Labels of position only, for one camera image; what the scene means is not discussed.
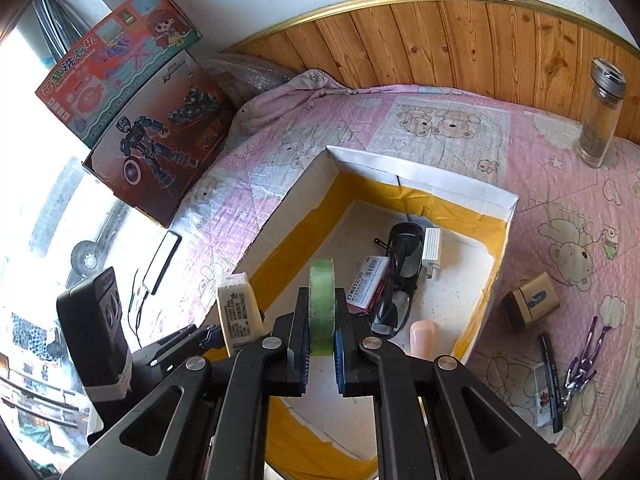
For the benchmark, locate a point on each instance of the doll toy box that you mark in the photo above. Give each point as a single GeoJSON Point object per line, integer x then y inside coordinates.
{"type": "Point", "coordinates": [115, 60]}

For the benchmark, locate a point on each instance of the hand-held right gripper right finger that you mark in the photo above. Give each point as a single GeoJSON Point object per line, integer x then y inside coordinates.
{"type": "Point", "coordinates": [339, 365]}

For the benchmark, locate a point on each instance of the pink bear printed blanket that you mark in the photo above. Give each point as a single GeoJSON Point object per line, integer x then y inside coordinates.
{"type": "Point", "coordinates": [540, 200]}

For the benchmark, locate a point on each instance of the black smartphone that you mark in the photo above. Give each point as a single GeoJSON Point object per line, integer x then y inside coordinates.
{"type": "Point", "coordinates": [162, 260]}

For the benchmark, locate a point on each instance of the bubble wrap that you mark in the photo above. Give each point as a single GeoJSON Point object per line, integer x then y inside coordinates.
{"type": "Point", "coordinates": [250, 77]}

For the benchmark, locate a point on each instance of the black sunglasses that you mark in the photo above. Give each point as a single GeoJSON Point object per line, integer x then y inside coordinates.
{"type": "Point", "coordinates": [405, 245]}

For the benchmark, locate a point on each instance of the small brown cardboard box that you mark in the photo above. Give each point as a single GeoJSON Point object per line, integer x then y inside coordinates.
{"type": "Point", "coordinates": [530, 302]}

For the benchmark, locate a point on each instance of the small clear printed card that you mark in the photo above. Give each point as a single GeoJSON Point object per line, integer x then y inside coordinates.
{"type": "Point", "coordinates": [541, 400]}

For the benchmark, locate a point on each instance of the peach coloured small tube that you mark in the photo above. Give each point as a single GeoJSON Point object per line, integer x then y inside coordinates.
{"type": "Point", "coordinates": [422, 337]}

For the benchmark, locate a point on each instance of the white cardboard box container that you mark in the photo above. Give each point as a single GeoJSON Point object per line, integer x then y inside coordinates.
{"type": "Point", "coordinates": [350, 240]}

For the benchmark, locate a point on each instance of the glass bottle with metal lid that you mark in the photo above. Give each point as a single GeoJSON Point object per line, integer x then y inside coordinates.
{"type": "Point", "coordinates": [597, 125]}

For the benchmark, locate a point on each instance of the white charger plug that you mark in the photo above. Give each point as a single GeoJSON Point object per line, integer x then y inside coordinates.
{"type": "Point", "coordinates": [431, 250]}

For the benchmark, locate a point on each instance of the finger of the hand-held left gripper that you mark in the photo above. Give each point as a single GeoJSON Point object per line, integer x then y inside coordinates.
{"type": "Point", "coordinates": [212, 342]}
{"type": "Point", "coordinates": [160, 367]}

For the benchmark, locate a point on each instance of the robot toy box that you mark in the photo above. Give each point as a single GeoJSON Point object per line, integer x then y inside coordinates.
{"type": "Point", "coordinates": [160, 150]}

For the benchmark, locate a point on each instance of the red and white staples box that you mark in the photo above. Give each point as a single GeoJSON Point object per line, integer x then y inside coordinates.
{"type": "Point", "coordinates": [370, 280]}

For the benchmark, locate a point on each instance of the wooden headboard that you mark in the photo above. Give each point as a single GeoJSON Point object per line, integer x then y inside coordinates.
{"type": "Point", "coordinates": [450, 45]}

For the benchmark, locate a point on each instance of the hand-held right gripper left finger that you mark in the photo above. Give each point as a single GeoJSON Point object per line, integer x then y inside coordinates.
{"type": "Point", "coordinates": [303, 360]}

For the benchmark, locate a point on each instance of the black pen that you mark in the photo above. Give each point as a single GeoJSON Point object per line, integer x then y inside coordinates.
{"type": "Point", "coordinates": [550, 380]}

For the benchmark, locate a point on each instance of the green tape roll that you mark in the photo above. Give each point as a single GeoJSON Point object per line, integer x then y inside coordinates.
{"type": "Point", "coordinates": [321, 300]}

